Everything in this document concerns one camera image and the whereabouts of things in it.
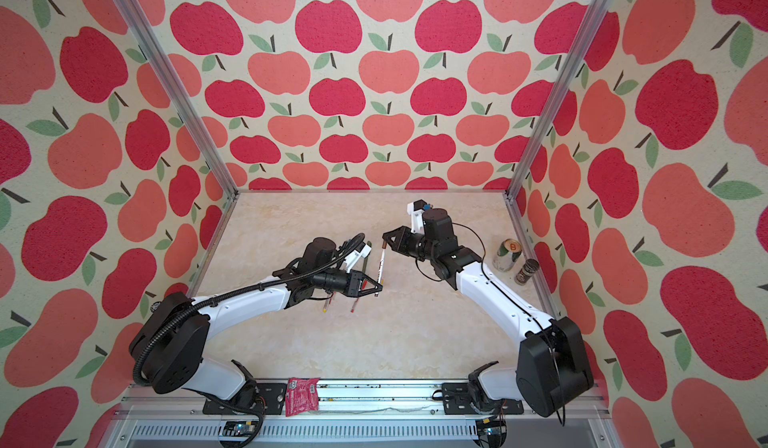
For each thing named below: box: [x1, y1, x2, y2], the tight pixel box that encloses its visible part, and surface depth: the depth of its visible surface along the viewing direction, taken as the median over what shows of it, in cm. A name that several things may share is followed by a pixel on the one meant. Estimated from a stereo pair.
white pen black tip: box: [378, 248, 386, 284], surface depth 80 cm
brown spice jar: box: [514, 259, 540, 286], surface depth 90 cm
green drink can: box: [492, 238, 522, 272], surface depth 93 cm
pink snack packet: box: [285, 377, 320, 417], surface depth 76 cm
